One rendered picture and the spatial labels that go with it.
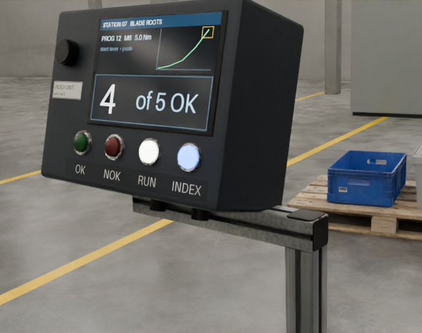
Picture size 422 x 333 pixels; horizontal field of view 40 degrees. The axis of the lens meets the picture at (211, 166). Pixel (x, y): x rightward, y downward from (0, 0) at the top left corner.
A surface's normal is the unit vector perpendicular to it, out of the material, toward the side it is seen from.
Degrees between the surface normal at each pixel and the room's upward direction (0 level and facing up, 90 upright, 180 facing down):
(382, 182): 90
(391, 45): 90
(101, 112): 75
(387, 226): 90
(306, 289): 90
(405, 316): 0
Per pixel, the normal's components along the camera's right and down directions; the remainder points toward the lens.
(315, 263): 0.77, 0.11
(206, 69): -0.62, -0.06
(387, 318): -0.04, -0.97
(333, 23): -0.55, 0.21
